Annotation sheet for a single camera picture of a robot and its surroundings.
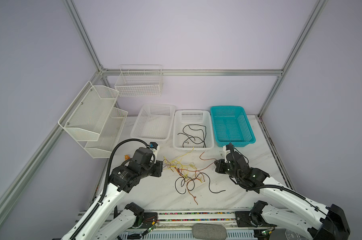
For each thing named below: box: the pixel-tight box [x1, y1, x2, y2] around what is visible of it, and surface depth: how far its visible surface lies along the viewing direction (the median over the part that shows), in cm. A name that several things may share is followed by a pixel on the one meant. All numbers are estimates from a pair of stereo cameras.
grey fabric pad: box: [192, 223, 227, 240], surface depth 69 cm
